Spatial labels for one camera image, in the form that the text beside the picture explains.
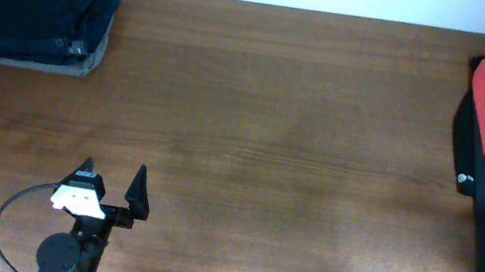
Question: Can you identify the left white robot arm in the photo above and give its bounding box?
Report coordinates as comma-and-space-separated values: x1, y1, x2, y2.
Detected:
36, 157, 150, 272

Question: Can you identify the black printed t-shirt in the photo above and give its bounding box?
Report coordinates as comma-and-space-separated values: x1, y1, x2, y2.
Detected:
452, 55, 485, 272

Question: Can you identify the folded grey garment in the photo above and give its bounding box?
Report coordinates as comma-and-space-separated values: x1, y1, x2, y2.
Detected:
0, 16, 114, 78

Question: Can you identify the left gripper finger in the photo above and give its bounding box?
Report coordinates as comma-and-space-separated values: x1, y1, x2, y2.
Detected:
74, 157, 95, 177
124, 165, 150, 221

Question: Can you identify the folded navy blue garment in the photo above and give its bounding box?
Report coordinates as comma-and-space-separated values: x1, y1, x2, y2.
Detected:
0, 0, 120, 65

